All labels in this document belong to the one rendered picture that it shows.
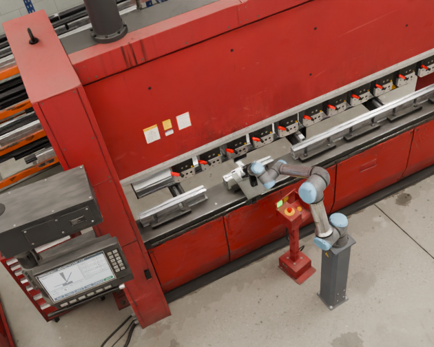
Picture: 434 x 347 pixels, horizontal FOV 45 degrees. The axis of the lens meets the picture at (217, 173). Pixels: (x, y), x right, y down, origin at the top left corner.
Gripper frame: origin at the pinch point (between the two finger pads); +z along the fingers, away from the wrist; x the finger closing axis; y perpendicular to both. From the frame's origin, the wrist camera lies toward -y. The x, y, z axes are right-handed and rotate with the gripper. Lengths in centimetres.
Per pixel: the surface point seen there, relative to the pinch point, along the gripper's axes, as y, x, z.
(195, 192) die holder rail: 3.9, 36.9, 8.8
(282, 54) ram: 59, -35, -61
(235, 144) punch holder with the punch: 22.5, 2.9, -18.7
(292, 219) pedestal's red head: -41.3, -16.0, -5.4
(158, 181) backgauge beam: 22, 56, 23
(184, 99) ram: 56, 31, -58
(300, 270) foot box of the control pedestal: -87, -21, 46
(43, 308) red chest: -30, 170, 64
